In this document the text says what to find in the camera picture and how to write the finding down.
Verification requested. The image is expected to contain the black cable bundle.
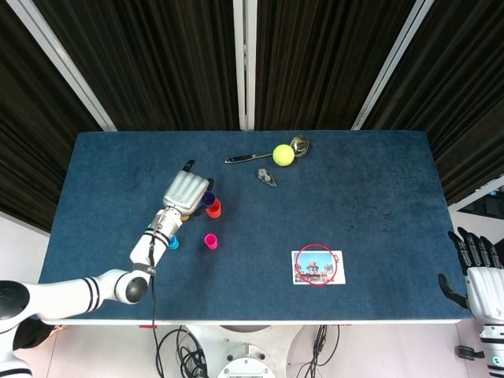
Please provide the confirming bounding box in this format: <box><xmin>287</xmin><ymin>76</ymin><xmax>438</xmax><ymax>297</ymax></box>
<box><xmin>295</xmin><ymin>324</ymin><xmax>340</xmax><ymax>378</ymax></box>
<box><xmin>155</xmin><ymin>325</ymin><xmax>209</xmax><ymax>378</ymax></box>

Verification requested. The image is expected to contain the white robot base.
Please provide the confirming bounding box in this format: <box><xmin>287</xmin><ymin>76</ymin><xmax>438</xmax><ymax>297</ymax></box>
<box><xmin>184</xmin><ymin>324</ymin><xmax>304</xmax><ymax>378</ymax></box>

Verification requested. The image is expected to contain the black device with blue light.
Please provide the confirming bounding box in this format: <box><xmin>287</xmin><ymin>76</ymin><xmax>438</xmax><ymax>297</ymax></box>
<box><xmin>458</xmin><ymin>188</ymin><xmax>504</xmax><ymax>216</ymax></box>

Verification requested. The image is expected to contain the building photo postcard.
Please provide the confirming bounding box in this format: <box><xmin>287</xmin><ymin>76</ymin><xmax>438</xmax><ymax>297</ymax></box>
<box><xmin>291</xmin><ymin>250</ymin><xmax>347</xmax><ymax>285</ymax></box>

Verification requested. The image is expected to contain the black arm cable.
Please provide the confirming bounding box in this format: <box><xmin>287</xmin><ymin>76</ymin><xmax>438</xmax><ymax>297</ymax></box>
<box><xmin>147</xmin><ymin>232</ymin><xmax>163</xmax><ymax>378</ymax></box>

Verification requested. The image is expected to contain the white frame post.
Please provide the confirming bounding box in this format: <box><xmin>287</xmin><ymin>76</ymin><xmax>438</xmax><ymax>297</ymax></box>
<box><xmin>351</xmin><ymin>0</ymin><xmax>436</xmax><ymax>131</ymax></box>
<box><xmin>232</xmin><ymin>0</ymin><xmax>258</xmax><ymax>132</ymax></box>
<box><xmin>6</xmin><ymin>0</ymin><xmax>118</xmax><ymax>132</ymax></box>

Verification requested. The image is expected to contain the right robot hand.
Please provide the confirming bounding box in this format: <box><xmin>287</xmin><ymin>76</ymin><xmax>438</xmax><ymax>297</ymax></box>
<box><xmin>438</xmin><ymin>227</ymin><xmax>504</xmax><ymax>324</ymax></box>

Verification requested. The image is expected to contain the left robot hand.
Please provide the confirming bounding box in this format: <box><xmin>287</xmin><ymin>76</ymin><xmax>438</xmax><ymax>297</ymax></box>
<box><xmin>162</xmin><ymin>159</ymin><xmax>217</xmax><ymax>221</ymax></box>

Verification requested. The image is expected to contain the thin red ring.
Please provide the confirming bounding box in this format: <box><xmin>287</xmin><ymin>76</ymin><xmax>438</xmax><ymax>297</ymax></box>
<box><xmin>295</xmin><ymin>243</ymin><xmax>340</xmax><ymax>287</ymax></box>

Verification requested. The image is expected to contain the yellow tennis ball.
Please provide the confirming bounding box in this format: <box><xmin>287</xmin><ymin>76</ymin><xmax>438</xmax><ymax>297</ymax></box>
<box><xmin>272</xmin><ymin>143</ymin><xmax>296</xmax><ymax>168</ymax></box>

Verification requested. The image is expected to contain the metal spoon with black handle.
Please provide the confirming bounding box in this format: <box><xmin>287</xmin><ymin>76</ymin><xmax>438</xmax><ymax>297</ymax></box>
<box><xmin>224</xmin><ymin>134</ymin><xmax>310</xmax><ymax>165</ymax></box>

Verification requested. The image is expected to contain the dark pleated curtain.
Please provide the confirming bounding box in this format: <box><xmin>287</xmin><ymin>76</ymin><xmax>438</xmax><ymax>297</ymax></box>
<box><xmin>0</xmin><ymin>0</ymin><xmax>106</xmax><ymax>232</ymax></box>
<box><xmin>254</xmin><ymin>0</ymin><xmax>414</xmax><ymax>131</ymax></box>
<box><xmin>33</xmin><ymin>0</ymin><xmax>241</xmax><ymax>132</ymax></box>
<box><xmin>361</xmin><ymin>0</ymin><xmax>504</xmax><ymax>206</ymax></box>

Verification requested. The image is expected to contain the black bracket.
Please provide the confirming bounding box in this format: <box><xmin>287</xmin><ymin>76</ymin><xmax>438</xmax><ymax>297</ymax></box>
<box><xmin>455</xmin><ymin>345</ymin><xmax>485</xmax><ymax>359</ymax></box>

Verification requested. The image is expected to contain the blue table cloth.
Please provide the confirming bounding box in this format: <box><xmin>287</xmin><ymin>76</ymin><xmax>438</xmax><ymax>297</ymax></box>
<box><xmin>38</xmin><ymin>130</ymin><xmax>474</xmax><ymax>325</ymax></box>

